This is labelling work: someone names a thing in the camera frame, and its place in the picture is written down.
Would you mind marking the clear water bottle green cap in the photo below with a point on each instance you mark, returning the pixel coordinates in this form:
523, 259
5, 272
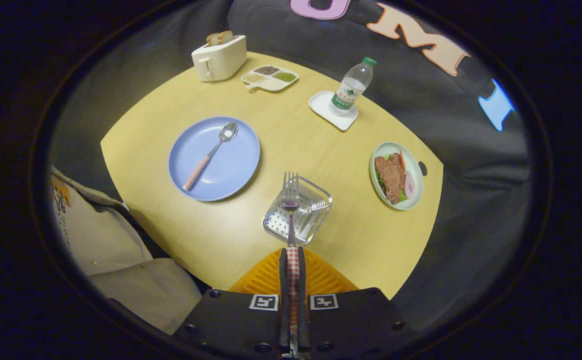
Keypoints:
351, 90

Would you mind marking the person's beige clothing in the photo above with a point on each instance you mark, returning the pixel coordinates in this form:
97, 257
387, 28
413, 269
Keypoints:
116, 250

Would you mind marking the blue round plate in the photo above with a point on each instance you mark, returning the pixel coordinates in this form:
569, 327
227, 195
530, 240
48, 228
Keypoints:
231, 165

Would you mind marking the black table grommet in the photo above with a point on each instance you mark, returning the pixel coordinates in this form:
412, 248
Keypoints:
423, 168

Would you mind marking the grilled meat slices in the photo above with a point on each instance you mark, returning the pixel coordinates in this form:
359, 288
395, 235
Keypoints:
390, 175

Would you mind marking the cream toaster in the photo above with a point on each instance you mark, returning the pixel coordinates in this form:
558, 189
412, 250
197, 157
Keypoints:
218, 62

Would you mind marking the white square coaster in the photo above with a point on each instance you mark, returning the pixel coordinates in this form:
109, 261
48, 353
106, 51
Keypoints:
323, 107

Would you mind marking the white divided snack dish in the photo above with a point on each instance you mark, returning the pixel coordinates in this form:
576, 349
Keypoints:
276, 84

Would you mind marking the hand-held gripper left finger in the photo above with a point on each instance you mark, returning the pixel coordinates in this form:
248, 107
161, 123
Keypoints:
283, 300

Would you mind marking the black backdrop cloth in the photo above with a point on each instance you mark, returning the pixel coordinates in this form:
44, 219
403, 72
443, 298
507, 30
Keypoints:
421, 90

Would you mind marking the toasted bread slice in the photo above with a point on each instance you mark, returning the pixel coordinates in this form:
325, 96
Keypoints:
227, 36
213, 39

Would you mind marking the pale green food plate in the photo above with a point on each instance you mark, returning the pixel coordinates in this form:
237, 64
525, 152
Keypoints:
416, 175

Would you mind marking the pink ham slice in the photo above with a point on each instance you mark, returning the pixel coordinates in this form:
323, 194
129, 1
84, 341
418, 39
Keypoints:
409, 185

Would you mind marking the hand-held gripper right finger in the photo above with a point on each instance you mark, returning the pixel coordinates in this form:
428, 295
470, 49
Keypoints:
302, 300

